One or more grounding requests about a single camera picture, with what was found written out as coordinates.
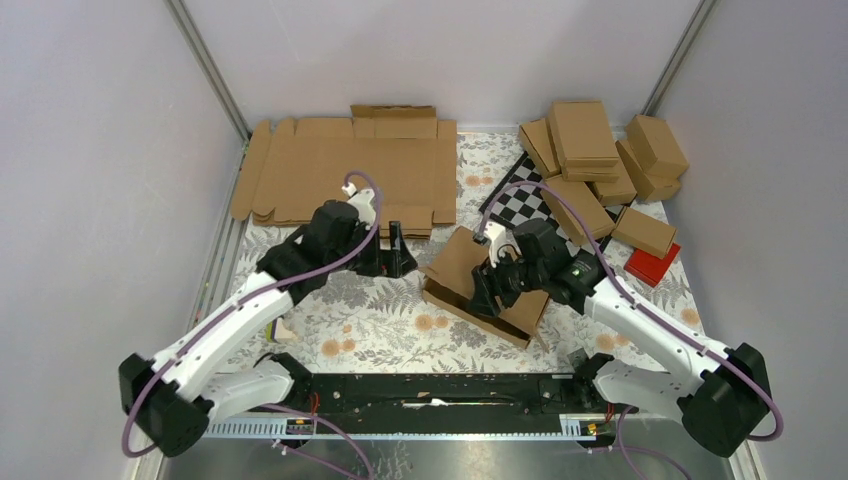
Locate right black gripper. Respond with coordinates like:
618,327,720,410
466,245,547,318

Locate stack of flat cardboard sheets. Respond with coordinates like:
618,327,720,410
230,105,458,238

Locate green white small tool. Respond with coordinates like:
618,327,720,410
265,319,298,344

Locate floral patterned table mat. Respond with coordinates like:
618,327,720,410
219,131,704,373

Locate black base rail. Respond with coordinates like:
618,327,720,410
281,373,624,436

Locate leaning folded cardboard box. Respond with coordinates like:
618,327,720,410
518,118,561,179

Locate cardboard box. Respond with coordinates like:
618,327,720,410
547,100,619,171
562,160,637,207
625,115,689,179
518,118,561,179
616,139,682,202
422,226,549,348

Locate black white checkerboard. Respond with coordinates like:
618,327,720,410
478,152,624,253

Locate folded box on checkerboard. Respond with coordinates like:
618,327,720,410
541,176,615,246

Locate folded box on red box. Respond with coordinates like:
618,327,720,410
611,207,677,258

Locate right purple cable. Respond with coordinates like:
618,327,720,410
478,180,785,480

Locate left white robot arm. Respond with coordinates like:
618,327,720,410
119,184,417,457

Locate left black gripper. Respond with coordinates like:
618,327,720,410
328,220,417,278

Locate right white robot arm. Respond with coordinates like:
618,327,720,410
469,219,773,458

